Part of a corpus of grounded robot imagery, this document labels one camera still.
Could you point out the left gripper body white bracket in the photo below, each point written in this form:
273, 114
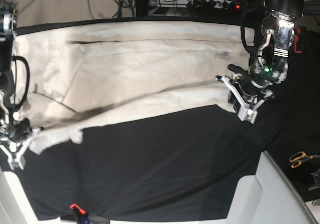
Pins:
247, 92

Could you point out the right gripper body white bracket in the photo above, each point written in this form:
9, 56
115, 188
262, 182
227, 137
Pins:
16, 135

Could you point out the cream white T-shirt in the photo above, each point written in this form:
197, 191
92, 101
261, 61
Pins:
110, 73

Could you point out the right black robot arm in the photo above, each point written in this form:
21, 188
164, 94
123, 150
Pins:
8, 79

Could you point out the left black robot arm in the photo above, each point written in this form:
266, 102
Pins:
271, 57

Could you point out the black table cloth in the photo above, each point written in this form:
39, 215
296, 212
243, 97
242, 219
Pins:
178, 167

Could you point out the red black spring clamp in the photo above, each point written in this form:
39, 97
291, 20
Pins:
83, 217

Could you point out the red black clamp tool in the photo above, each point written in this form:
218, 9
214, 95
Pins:
299, 39

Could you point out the orange handled scissors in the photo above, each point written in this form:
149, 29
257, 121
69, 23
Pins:
301, 157

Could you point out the grey white table frame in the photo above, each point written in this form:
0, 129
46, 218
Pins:
267, 197

